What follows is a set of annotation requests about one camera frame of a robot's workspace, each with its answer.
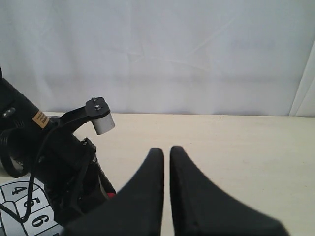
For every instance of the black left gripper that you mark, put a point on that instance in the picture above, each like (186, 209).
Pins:
(73, 180)

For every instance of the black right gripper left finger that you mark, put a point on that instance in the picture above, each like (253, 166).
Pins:
(136, 210)

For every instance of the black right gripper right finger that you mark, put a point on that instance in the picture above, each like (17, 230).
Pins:
(200, 208)

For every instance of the red cylinder game piece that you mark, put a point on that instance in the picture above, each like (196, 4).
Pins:
(111, 195)

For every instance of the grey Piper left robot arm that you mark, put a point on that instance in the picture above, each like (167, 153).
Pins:
(24, 132)

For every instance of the printed paper game board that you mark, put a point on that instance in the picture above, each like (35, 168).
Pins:
(13, 195)

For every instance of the white curtain backdrop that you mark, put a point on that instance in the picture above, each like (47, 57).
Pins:
(217, 57)

